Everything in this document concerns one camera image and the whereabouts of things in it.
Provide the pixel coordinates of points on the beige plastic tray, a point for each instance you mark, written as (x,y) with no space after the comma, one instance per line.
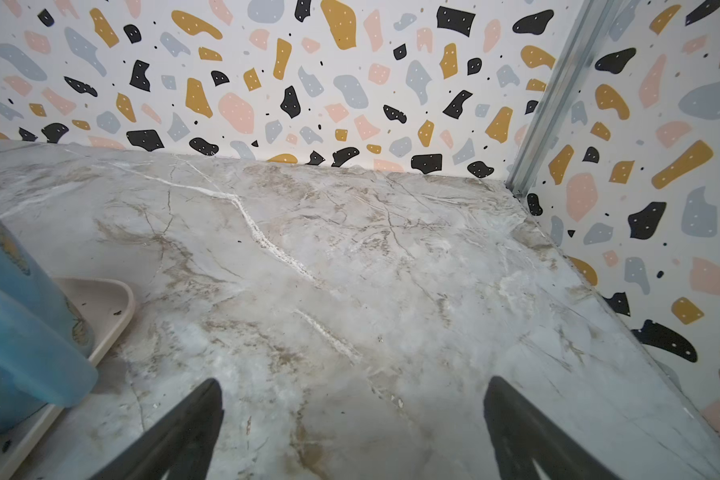
(108,306)

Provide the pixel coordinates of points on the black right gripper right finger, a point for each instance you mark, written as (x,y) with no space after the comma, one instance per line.
(527,443)

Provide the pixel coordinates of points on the right corner aluminium post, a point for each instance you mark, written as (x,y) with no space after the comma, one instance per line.
(588,32)

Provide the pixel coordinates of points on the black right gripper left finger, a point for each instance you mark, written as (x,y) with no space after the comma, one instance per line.
(180,445)

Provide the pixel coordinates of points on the light blue butterfly mug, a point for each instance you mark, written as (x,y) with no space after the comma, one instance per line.
(45,342)

